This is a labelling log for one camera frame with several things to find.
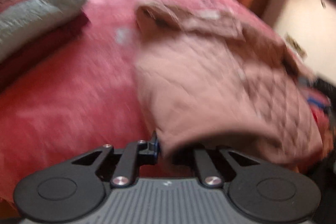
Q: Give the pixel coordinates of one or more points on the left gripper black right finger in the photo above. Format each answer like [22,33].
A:
[220,166]

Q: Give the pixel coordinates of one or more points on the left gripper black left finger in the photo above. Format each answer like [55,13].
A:
[120,167]

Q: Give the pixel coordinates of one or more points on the pink quilted garment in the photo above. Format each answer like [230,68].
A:
[207,77]

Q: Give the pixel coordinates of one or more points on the pink heart-print bed blanket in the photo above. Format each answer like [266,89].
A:
[85,96]

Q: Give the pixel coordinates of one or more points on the light grey puffer jacket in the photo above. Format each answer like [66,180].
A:
[27,20]

